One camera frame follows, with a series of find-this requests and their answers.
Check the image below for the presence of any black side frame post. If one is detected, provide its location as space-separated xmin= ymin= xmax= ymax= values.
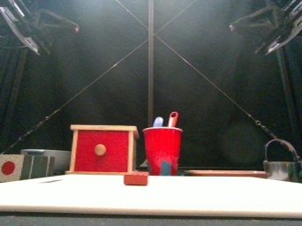
xmin=9 ymin=48 xmax=29 ymax=154
xmin=275 ymin=48 xmax=296 ymax=148

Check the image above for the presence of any thin diagonal brace wire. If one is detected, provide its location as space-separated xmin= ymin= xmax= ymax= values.
xmin=115 ymin=0 xmax=280 ymax=139
xmin=0 ymin=0 xmax=199 ymax=155

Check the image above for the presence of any white box with red dot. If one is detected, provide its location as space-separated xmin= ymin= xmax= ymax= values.
xmin=0 ymin=154 xmax=54 ymax=183

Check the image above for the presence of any metal pot with handle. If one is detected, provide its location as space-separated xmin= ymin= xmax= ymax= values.
xmin=262 ymin=138 xmax=302 ymax=183

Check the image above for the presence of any wooden box with red front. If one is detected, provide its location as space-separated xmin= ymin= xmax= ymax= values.
xmin=65 ymin=124 xmax=140 ymax=176

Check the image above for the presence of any small blue toy piece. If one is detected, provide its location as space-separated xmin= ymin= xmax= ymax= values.
xmin=159 ymin=160 xmax=172 ymax=177

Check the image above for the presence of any small red block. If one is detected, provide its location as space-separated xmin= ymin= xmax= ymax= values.
xmin=123 ymin=171 xmax=149 ymax=186

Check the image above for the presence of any pink flat tray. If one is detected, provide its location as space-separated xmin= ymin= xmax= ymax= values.
xmin=183 ymin=169 xmax=268 ymax=178

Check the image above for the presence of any white cutting board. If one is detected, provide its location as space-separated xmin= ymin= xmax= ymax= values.
xmin=0 ymin=174 xmax=302 ymax=219

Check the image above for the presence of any red plastic cup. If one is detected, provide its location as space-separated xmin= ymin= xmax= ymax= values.
xmin=141 ymin=126 xmax=184 ymax=177

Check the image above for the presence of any grey vertical frame pole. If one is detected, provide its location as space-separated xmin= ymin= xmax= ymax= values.
xmin=145 ymin=0 xmax=156 ymax=127

